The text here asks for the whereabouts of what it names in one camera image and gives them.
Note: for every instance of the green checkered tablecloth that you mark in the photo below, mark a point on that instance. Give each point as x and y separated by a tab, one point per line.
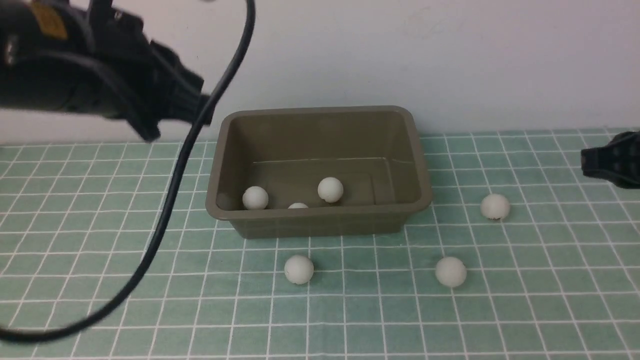
557	279

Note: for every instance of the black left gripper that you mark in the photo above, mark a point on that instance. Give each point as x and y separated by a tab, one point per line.
121	75

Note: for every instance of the olive green plastic bin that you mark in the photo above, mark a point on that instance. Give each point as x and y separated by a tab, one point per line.
374	150

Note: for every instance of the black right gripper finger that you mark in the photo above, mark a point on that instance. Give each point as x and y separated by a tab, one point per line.
618	162

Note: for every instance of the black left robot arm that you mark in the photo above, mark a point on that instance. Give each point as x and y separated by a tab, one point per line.
38	51

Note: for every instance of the white ball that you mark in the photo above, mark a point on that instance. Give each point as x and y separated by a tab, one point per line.
450	272
255	198
297	205
330	190
299	269
495	207

